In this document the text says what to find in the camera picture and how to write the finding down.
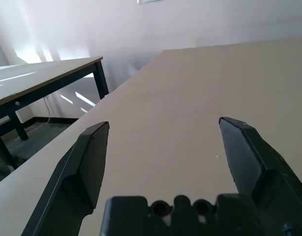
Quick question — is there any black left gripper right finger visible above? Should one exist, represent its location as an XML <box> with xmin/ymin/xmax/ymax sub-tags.
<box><xmin>219</xmin><ymin>116</ymin><xmax>302</xmax><ymax>236</ymax></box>

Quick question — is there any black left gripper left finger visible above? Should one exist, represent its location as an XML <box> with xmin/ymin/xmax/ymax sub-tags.
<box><xmin>22</xmin><ymin>121</ymin><xmax>110</xmax><ymax>236</ymax></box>

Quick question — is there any side table with black legs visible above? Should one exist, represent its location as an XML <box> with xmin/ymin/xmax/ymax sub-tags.
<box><xmin>0</xmin><ymin>56</ymin><xmax>110</xmax><ymax>170</ymax></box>

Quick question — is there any white wall cable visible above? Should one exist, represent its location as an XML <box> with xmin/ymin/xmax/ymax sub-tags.
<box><xmin>43</xmin><ymin>95</ymin><xmax>53</xmax><ymax>125</ymax></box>

